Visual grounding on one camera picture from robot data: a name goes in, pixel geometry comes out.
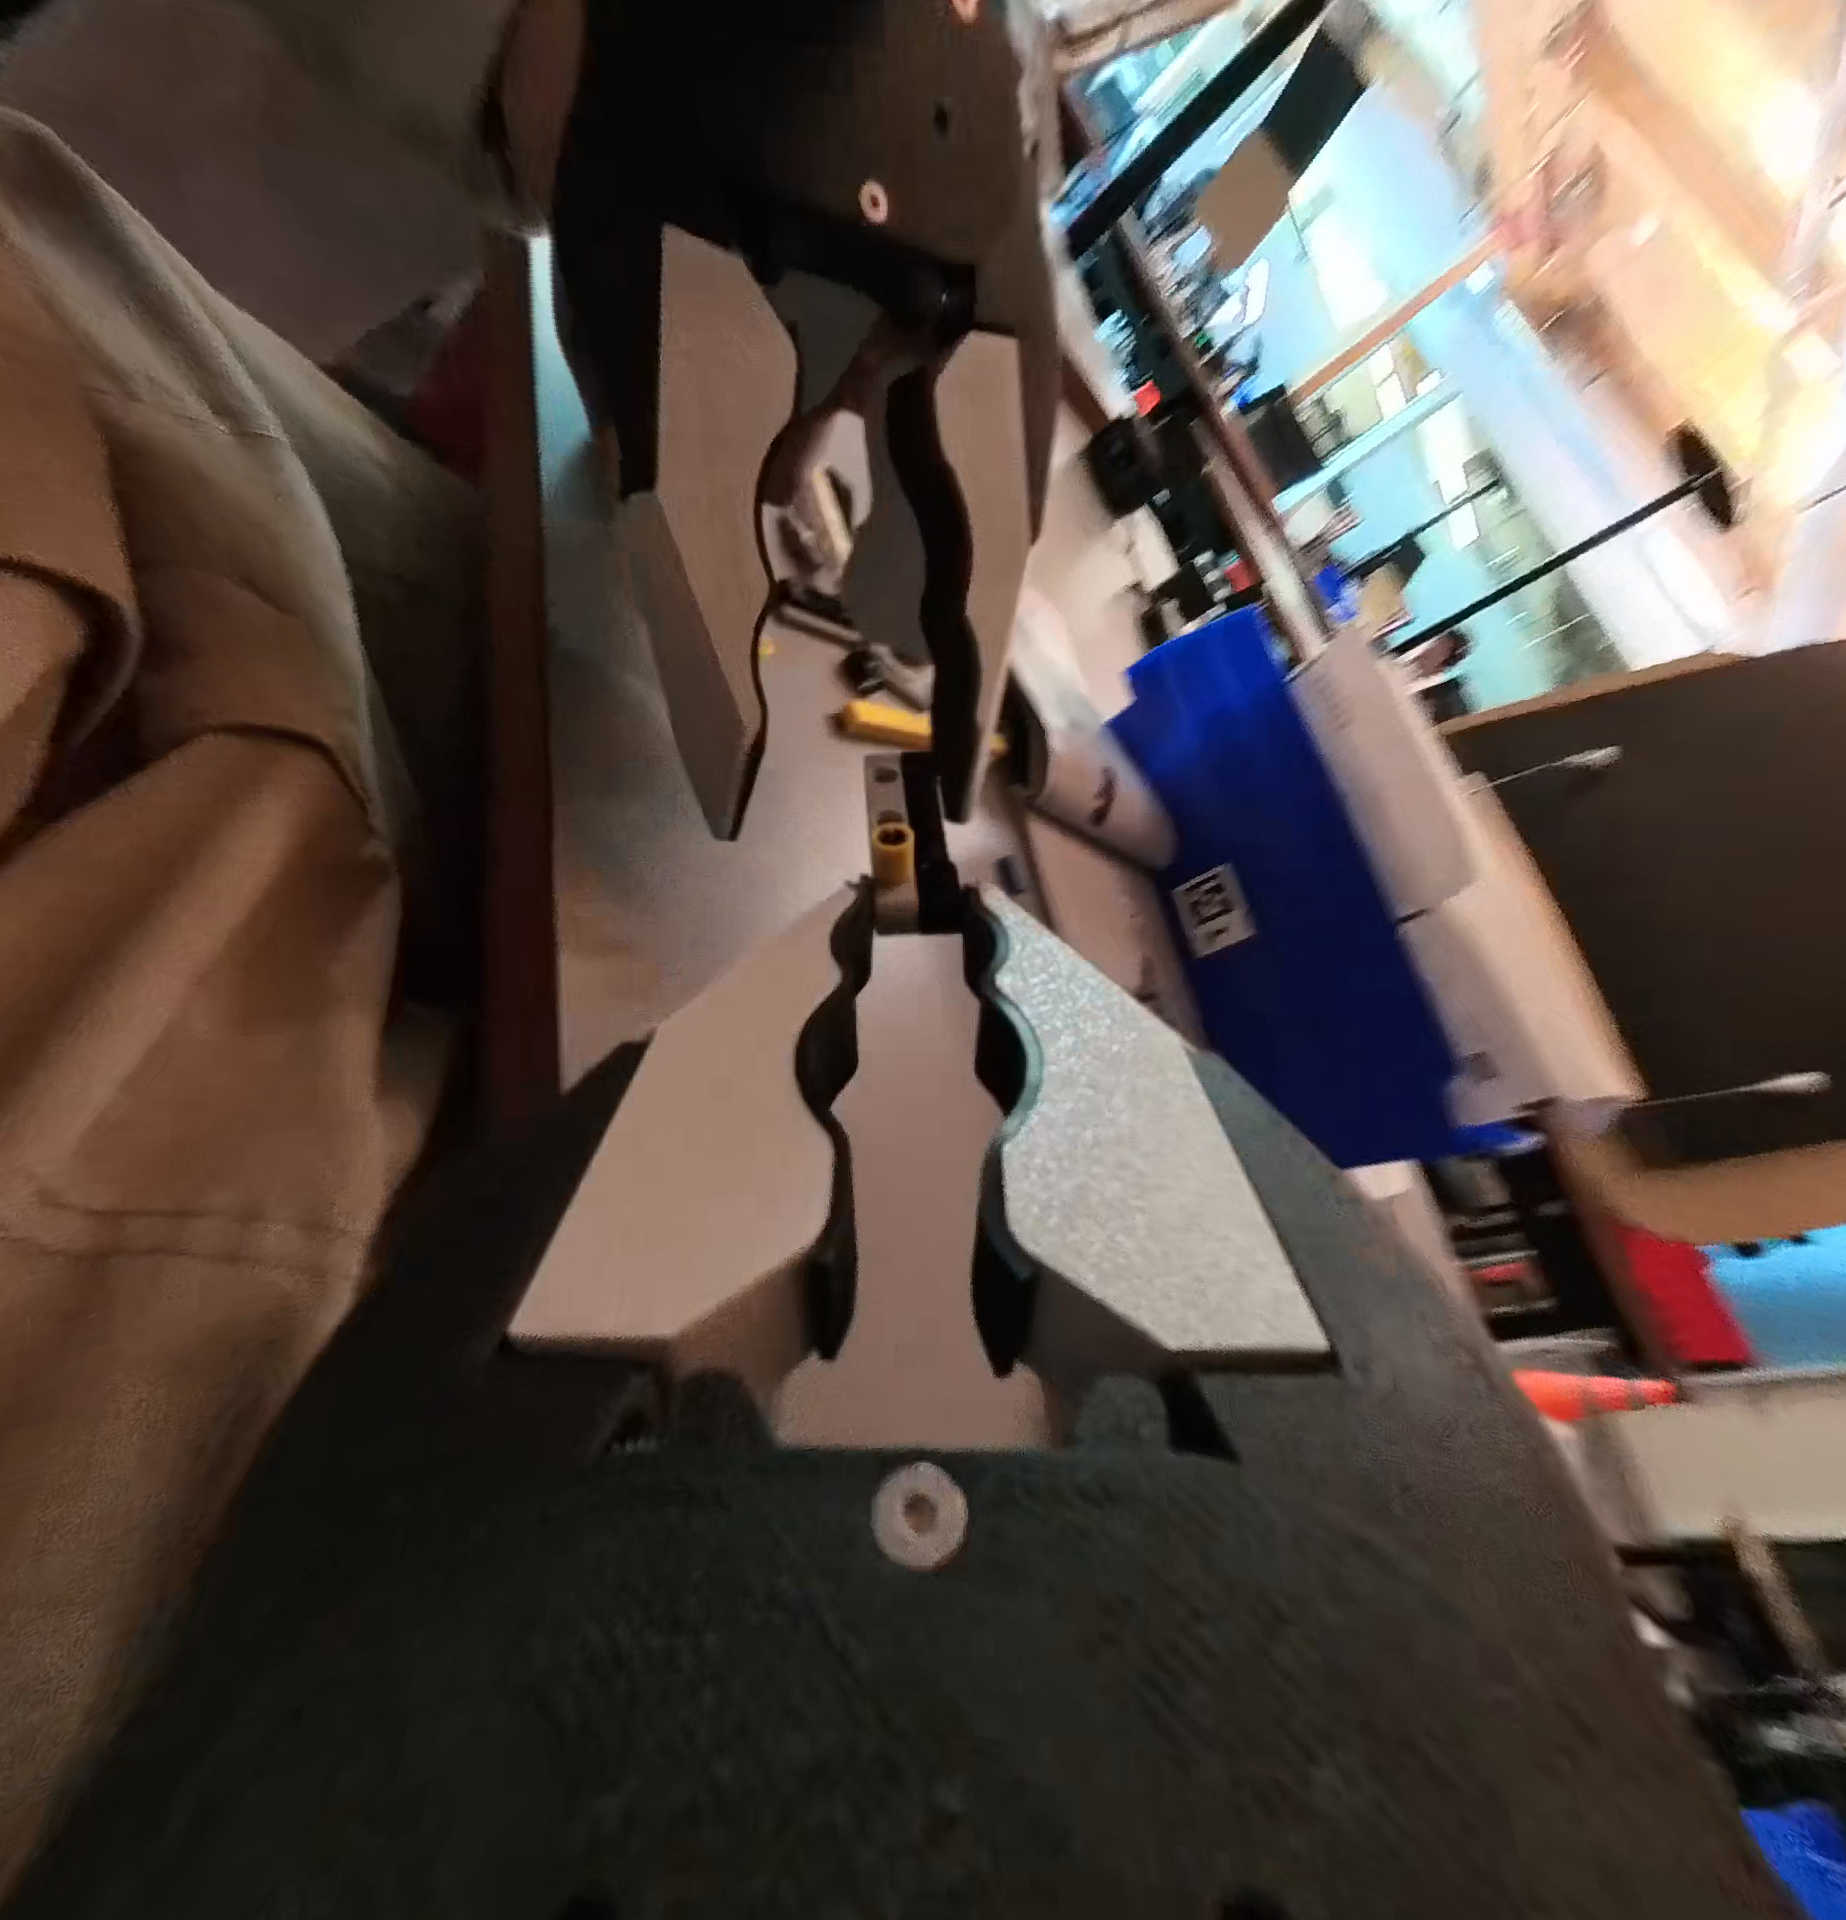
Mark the red box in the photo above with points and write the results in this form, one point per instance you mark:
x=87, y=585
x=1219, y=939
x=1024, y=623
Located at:
x=1674, y=1289

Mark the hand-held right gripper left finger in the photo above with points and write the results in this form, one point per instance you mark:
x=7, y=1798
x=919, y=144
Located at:
x=683, y=1186

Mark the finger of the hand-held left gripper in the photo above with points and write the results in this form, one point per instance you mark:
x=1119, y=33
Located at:
x=998, y=479
x=707, y=418

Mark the yellow lego beam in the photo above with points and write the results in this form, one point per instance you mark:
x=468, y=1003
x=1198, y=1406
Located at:
x=886, y=720

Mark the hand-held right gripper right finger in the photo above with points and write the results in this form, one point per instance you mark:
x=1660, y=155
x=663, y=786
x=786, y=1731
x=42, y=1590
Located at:
x=1150, y=1186

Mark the black cube device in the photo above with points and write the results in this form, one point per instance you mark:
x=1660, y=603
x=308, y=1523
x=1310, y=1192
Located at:
x=1127, y=462

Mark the blue plastic bin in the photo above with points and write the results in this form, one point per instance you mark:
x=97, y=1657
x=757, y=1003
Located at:
x=1315, y=1022

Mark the orange traffic cone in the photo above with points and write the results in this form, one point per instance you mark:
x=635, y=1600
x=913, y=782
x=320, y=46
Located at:
x=1583, y=1396

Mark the olive beige cloth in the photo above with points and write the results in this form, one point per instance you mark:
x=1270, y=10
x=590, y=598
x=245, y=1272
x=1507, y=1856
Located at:
x=261, y=451

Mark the small grey lego assembly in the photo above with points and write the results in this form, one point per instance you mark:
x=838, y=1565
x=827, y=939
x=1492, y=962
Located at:
x=892, y=849

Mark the cluster of small lego pieces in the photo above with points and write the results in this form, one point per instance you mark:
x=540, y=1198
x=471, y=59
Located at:
x=867, y=660

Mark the white cardboard box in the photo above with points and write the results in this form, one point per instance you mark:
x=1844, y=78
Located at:
x=1390, y=782

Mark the lego instruction booklet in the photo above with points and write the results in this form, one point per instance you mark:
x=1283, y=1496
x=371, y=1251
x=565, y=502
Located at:
x=1104, y=796

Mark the black cabinet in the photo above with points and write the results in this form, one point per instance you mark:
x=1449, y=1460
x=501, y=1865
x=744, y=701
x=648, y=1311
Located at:
x=1688, y=901

